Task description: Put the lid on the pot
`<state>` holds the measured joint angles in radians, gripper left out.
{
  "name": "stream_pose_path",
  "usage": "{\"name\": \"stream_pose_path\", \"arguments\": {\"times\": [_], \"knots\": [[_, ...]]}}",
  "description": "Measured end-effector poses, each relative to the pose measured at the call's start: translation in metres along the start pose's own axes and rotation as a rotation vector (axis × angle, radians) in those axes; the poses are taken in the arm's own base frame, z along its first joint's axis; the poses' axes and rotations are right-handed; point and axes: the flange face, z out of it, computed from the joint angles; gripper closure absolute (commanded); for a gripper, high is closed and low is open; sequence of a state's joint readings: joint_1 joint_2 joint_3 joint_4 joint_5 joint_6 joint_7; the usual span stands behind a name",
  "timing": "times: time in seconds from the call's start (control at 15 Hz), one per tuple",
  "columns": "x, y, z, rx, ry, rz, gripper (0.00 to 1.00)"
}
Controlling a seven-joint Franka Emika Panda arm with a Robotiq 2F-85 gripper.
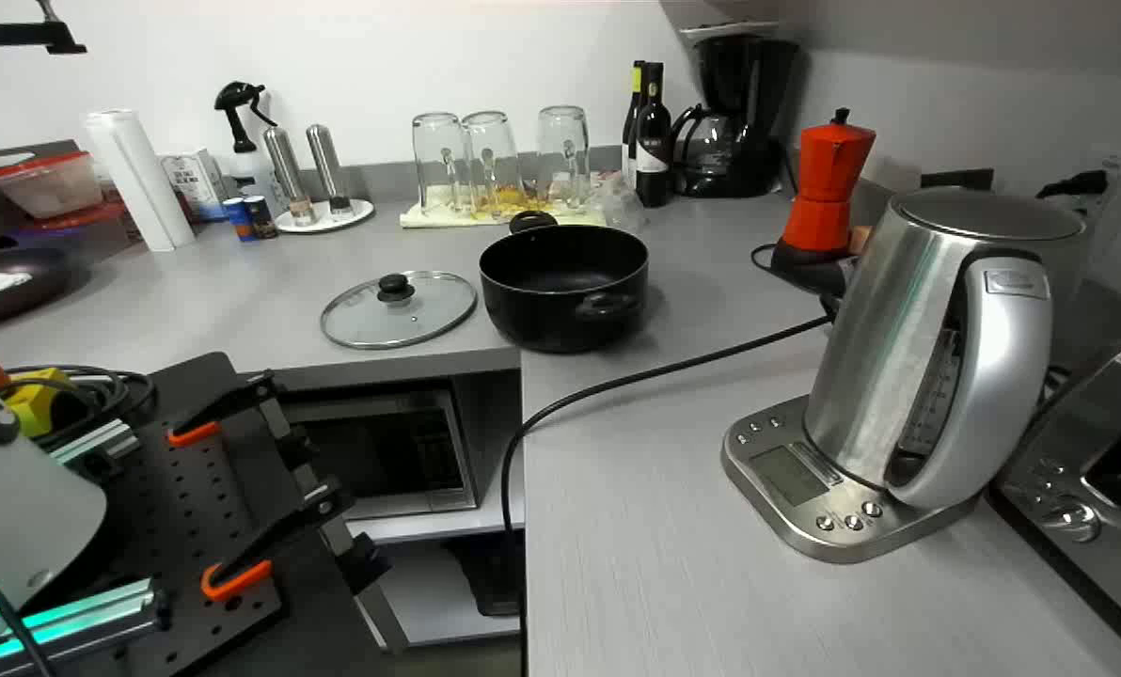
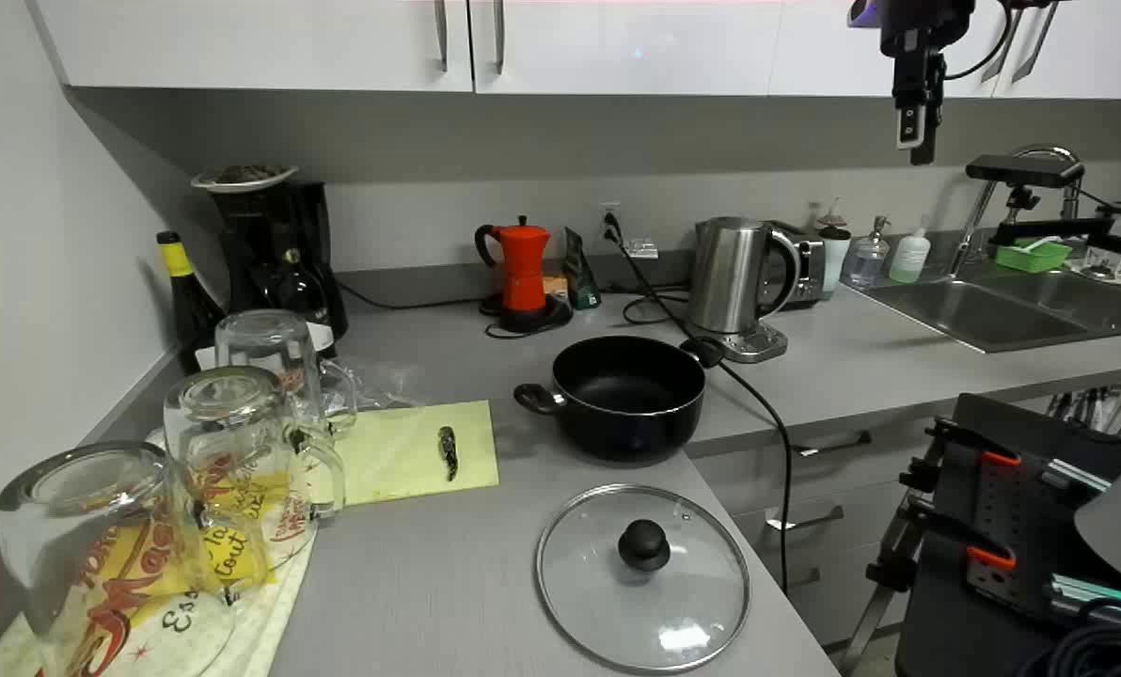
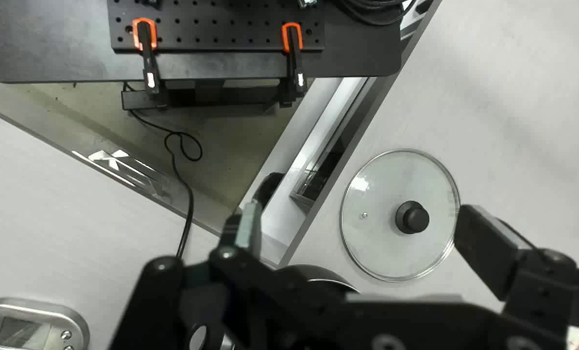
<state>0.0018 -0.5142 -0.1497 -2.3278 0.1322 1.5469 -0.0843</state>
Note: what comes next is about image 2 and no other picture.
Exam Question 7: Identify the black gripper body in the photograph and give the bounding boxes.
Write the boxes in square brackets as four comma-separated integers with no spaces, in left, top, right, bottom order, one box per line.
[847,0,975,166]

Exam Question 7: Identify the glass lid with black knob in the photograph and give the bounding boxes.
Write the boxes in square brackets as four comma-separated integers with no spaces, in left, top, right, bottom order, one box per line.
[531,486,749,674]

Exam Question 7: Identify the black cooking pot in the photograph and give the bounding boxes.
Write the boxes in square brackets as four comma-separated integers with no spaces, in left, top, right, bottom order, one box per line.
[516,335,708,462]

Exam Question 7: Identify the orange moka pot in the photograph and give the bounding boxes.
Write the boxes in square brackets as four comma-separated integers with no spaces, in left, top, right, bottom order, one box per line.
[474,215,548,316]

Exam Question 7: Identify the white soap bottle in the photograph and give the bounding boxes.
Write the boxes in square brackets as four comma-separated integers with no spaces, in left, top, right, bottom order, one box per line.
[889,229,927,284]

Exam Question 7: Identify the clear soap dispenser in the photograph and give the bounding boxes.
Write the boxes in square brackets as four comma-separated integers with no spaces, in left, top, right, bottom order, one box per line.
[847,215,890,290]

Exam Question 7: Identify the green sponge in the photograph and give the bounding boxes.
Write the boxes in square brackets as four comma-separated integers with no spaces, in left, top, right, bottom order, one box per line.
[996,239,1070,276]

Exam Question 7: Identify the steel kitchen sink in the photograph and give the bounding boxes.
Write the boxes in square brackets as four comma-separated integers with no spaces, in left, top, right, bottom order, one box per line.
[870,271,1121,355]

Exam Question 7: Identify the stainless steel electric kettle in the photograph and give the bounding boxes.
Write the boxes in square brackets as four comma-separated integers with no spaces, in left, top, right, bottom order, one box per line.
[688,219,796,364]

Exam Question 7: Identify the yellow cutting mat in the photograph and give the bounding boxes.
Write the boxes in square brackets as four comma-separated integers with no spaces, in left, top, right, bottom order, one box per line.
[333,398,499,503]

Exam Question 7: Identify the black coffee maker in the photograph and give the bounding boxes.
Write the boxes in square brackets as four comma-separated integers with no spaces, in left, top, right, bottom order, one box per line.
[193,166,348,339]

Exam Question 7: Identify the far upturned glass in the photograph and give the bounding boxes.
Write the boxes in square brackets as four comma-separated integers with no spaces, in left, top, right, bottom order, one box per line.
[214,309,358,428]

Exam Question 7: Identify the dark wine bottle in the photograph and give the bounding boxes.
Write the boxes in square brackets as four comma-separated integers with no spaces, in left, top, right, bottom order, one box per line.
[158,229,223,372]

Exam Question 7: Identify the middle upturned glass mug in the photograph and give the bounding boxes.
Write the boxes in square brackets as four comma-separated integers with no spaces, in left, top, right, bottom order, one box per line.
[161,364,347,597]

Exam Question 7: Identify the upper cabinet doors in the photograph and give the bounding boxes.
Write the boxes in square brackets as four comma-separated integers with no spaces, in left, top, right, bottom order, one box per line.
[25,0,1121,102]

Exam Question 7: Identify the near upturned glass jar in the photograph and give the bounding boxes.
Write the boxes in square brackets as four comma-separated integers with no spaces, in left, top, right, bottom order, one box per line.
[0,446,198,677]

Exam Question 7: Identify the black camera on stand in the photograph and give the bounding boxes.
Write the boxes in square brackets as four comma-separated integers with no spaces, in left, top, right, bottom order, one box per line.
[965,150,1083,189]

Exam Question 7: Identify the drawer handle upper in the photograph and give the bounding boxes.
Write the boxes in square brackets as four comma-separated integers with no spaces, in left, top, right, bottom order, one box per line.
[796,428,872,459]

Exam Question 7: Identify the drawer handle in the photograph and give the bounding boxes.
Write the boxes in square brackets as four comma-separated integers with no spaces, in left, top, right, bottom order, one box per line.
[796,428,872,459]
[764,503,843,533]

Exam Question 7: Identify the drawer handle lower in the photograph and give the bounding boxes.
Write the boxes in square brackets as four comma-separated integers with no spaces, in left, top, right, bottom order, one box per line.
[764,503,843,533]

